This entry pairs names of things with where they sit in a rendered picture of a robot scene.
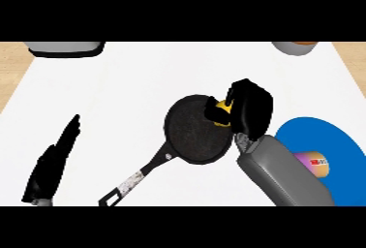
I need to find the grey pot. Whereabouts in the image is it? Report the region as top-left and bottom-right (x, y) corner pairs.
(272, 42), (321, 57)

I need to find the black frying pan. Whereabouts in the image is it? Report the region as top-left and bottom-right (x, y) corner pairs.
(98, 94), (235, 207)

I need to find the blue plate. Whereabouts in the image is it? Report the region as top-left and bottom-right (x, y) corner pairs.
(275, 116), (366, 207)

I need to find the grey and black appliance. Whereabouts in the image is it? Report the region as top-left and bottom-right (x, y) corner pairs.
(23, 42), (108, 59)

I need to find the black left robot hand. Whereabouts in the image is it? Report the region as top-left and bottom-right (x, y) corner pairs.
(21, 113), (82, 205)

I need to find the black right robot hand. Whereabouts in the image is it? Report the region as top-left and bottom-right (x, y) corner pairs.
(204, 77), (275, 142)

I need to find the yellow lemon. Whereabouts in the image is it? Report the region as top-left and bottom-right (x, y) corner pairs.
(213, 99), (235, 128)

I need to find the purple and tan can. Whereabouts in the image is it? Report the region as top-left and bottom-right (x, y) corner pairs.
(294, 150), (331, 178)

